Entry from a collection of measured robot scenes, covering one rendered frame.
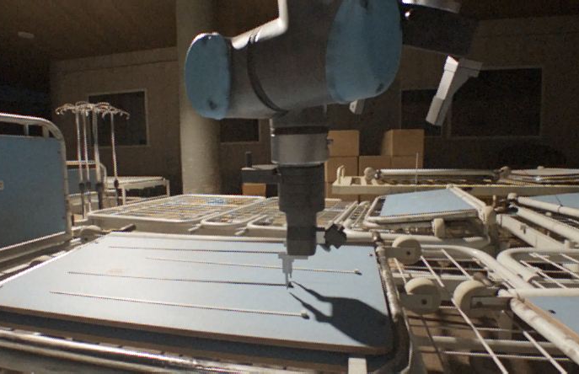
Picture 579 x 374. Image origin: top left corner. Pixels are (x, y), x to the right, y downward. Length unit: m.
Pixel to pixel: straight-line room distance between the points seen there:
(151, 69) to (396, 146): 5.88
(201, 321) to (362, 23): 0.41
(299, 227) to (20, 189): 0.97
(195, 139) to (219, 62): 4.42
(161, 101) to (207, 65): 7.41
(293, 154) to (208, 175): 4.33
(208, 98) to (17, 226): 0.98
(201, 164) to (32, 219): 3.63
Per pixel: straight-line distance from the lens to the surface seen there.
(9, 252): 1.24
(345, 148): 3.92
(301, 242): 0.47
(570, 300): 0.71
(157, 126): 7.75
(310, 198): 0.46
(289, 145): 0.44
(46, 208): 1.30
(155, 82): 7.91
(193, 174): 4.76
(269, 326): 0.45
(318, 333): 0.44
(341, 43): 0.25
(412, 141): 4.10
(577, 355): 0.57
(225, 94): 0.33
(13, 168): 1.23
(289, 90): 0.30
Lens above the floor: 0.78
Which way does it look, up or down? 5 degrees down
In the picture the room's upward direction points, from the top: 1 degrees counter-clockwise
